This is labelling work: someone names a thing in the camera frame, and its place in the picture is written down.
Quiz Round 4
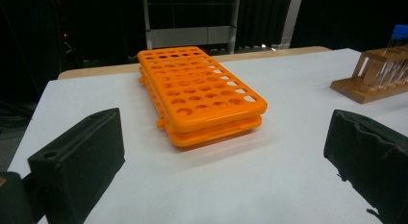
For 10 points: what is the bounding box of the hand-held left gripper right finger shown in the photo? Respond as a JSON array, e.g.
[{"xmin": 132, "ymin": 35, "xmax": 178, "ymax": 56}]
[{"xmin": 322, "ymin": 109, "xmax": 408, "ymax": 224}]

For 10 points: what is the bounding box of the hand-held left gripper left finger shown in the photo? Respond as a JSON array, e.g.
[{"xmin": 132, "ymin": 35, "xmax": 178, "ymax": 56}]
[{"xmin": 27, "ymin": 107, "xmax": 126, "ymax": 224}]

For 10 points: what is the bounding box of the wooden test tube rack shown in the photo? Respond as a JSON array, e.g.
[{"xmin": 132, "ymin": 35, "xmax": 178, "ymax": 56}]
[{"xmin": 330, "ymin": 44, "xmax": 408, "ymax": 105}]

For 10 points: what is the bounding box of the orange test tube rack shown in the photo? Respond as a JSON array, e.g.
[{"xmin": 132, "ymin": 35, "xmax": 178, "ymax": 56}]
[{"xmin": 137, "ymin": 45, "xmax": 268, "ymax": 149}]

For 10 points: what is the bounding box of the white table board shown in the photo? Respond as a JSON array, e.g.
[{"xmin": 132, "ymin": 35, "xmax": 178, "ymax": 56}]
[{"xmin": 6, "ymin": 47, "xmax": 408, "ymax": 224}]

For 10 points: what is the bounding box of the grey metal stand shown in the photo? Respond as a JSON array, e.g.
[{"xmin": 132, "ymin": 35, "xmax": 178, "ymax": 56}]
[{"xmin": 141, "ymin": 0, "xmax": 242, "ymax": 55}]

